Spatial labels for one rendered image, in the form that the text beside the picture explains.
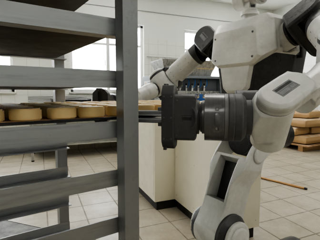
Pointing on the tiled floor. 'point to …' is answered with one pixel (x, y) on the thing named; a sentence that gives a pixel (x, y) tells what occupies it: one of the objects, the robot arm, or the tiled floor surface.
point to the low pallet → (306, 146)
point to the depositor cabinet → (155, 167)
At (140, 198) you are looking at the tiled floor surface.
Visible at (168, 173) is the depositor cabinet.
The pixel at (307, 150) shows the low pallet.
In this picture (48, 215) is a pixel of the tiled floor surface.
